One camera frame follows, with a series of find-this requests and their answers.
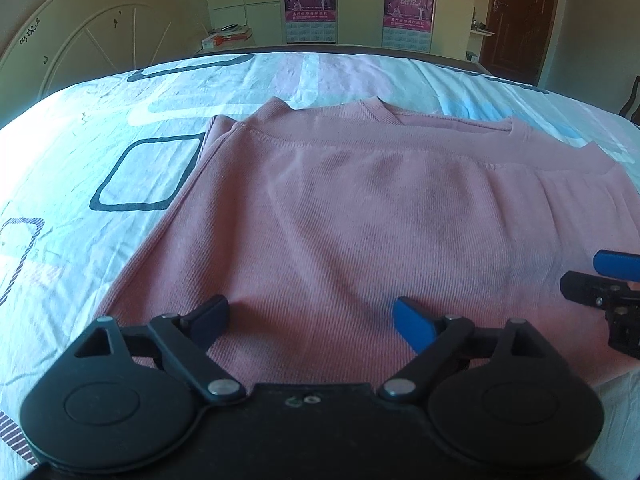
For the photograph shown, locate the cream arched headboard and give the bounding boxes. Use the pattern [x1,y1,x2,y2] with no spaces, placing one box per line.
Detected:
[0,0,211,126]

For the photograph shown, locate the wall shelves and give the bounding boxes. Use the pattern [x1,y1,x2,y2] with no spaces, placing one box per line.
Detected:
[467,0,501,63]

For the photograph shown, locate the brown wooden door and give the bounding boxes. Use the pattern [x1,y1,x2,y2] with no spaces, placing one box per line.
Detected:
[480,0,563,86]

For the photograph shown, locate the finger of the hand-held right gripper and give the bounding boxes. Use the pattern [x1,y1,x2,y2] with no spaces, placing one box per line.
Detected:
[560,271,640,359]
[593,250,640,282]

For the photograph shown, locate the printed bed sheet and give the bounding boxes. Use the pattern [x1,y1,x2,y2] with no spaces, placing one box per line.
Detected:
[0,50,640,461]

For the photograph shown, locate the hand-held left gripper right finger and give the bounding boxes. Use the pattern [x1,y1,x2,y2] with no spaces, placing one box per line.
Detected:
[378,297,566,401]

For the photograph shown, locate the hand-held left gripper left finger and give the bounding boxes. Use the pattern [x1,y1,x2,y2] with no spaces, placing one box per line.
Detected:
[57,295,247,403]

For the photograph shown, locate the dark wooden chair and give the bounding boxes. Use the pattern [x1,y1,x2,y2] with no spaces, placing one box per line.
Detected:
[619,75,640,126]

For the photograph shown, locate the wall poster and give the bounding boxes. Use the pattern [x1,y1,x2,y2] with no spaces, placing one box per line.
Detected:
[384,0,438,52]
[282,0,338,43]

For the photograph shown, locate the orange and white box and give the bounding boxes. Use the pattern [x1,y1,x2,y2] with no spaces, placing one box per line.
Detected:
[201,24,253,51]

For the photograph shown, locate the pink sweater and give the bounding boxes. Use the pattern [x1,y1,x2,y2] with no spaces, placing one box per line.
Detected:
[97,96,640,391]

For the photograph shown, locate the cream wardrobe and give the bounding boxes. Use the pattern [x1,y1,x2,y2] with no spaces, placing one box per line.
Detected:
[202,0,481,56]

